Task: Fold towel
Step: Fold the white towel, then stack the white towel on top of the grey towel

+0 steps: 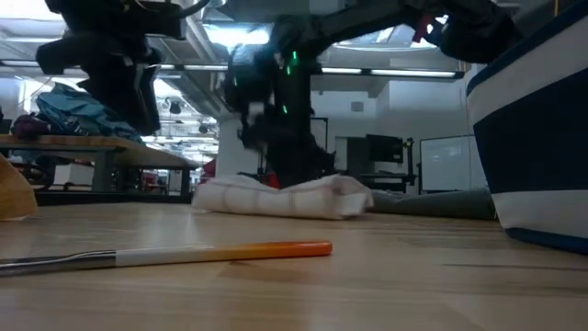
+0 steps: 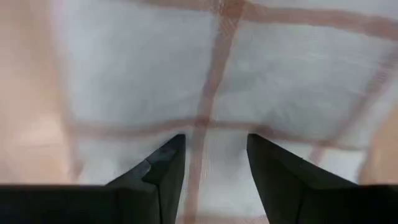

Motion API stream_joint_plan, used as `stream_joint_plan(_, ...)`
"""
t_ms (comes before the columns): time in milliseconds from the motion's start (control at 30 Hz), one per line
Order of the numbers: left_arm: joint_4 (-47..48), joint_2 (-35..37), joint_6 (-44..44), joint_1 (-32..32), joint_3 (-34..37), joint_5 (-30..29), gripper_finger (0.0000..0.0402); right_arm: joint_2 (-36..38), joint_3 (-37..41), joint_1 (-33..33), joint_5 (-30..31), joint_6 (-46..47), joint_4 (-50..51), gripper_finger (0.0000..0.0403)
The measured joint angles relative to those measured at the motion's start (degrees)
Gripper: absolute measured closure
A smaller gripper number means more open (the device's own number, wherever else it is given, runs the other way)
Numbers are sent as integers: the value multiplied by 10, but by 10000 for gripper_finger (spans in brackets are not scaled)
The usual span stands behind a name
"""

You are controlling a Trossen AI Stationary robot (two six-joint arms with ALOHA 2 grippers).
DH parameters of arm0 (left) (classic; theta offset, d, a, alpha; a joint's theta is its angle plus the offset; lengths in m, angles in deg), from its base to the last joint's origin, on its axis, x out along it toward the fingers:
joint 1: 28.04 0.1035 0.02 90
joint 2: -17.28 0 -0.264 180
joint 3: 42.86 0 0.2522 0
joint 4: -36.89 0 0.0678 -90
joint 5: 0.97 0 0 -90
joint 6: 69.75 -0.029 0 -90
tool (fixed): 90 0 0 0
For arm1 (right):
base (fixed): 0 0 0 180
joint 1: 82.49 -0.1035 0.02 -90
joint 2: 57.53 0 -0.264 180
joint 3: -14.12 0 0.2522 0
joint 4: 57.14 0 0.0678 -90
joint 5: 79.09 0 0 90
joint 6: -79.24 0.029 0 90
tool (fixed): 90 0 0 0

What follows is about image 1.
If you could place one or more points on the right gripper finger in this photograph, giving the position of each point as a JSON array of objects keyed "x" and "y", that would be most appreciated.
[
  {"x": 287, "y": 170},
  {"x": 317, "y": 163}
]

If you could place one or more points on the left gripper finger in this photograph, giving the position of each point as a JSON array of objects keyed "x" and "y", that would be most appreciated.
[
  {"x": 119, "y": 101},
  {"x": 149, "y": 101}
]

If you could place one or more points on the white red-checked towel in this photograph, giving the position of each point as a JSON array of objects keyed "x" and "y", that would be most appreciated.
[{"x": 275, "y": 202}]

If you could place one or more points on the grey waffle towel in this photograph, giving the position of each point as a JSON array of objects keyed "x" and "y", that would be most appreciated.
[{"x": 436, "y": 204}]

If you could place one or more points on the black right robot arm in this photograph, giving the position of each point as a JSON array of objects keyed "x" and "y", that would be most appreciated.
[{"x": 367, "y": 18}]

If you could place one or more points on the mustard yellow towel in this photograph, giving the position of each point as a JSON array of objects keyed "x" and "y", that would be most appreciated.
[{"x": 16, "y": 193}]

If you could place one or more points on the wooden background table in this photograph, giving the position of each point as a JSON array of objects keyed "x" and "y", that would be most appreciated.
[{"x": 92, "y": 147}]

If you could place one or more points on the teal cloth pile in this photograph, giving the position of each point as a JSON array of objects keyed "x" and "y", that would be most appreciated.
[{"x": 64, "y": 110}]

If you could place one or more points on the black computer monitor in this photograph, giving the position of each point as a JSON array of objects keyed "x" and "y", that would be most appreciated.
[{"x": 385, "y": 148}]

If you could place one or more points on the red cabinet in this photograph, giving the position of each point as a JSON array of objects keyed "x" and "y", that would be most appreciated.
[{"x": 209, "y": 172}]

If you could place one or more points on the purple bag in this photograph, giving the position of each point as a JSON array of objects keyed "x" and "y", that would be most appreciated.
[{"x": 30, "y": 126}]

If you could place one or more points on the ceiling strip light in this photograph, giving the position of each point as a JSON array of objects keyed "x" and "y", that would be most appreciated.
[{"x": 413, "y": 72}]

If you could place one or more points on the whiteboard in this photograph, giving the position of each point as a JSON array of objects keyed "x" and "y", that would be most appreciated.
[{"x": 450, "y": 163}]

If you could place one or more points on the navy and white fabric bin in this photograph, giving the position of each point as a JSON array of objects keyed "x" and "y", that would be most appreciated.
[{"x": 533, "y": 151}]

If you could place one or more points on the black metal table frame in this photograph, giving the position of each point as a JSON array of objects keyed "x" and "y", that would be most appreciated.
[{"x": 115, "y": 198}]

